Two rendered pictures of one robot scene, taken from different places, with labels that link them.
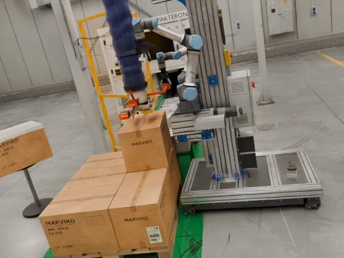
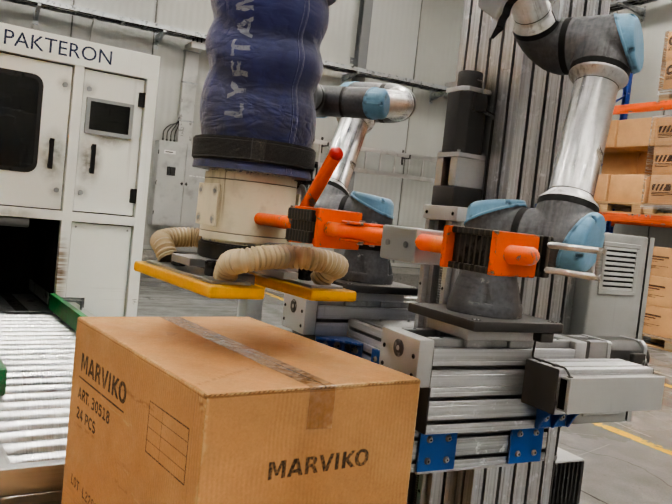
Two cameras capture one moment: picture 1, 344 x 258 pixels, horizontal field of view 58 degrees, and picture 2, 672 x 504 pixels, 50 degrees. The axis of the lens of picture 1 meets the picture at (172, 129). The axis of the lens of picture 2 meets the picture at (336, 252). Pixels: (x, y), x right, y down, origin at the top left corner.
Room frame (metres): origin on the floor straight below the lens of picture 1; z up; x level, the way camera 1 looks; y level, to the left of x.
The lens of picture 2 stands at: (1.91, 1.05, 1.21)
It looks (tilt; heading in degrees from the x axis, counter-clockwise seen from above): 3 degrees down; 317
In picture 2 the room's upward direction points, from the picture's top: 6 degrees clockwise
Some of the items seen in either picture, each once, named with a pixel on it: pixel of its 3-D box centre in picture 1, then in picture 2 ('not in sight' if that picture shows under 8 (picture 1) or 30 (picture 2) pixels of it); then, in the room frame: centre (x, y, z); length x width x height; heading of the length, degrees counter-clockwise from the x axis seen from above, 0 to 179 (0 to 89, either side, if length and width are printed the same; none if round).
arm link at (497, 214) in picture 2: (184, 90); (496, 231); (2.74, -0.18, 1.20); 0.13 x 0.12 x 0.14; 10
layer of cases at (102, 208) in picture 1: (122, 192); not in sight; (2.74, 0.61, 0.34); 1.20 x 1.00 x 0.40; 170
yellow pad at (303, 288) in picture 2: (149, 105); (285, 274); (2.98, 0.17, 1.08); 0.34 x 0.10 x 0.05; 173
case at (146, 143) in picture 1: (147, 138); (223, 449); (2.99, 0.27, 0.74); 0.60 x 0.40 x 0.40; 173
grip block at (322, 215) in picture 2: (133, 103); (324, 227); (2.74, 0.29, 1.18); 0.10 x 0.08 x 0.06; 83
